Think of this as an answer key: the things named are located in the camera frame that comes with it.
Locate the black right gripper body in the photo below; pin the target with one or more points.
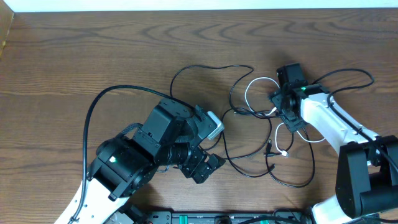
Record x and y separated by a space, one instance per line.
289 117

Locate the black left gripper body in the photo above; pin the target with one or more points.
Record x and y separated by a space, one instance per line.
190 167

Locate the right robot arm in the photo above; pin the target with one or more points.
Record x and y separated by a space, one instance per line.
366 178

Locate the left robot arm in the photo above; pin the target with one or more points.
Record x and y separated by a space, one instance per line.
170 136

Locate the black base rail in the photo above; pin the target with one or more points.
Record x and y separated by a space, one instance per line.
134 215

